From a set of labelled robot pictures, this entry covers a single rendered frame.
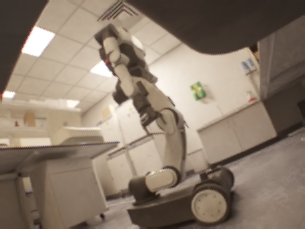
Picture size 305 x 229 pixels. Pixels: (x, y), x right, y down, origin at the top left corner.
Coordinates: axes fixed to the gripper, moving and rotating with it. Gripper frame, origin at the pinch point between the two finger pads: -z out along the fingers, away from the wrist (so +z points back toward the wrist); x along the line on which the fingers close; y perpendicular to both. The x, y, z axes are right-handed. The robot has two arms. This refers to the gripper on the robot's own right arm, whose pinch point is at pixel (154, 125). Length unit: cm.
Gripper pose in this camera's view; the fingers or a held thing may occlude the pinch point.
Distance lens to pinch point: 100.3
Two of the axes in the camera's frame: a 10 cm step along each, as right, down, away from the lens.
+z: -5.1, -8.0, 3.2
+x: 7.6, -5.9, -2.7
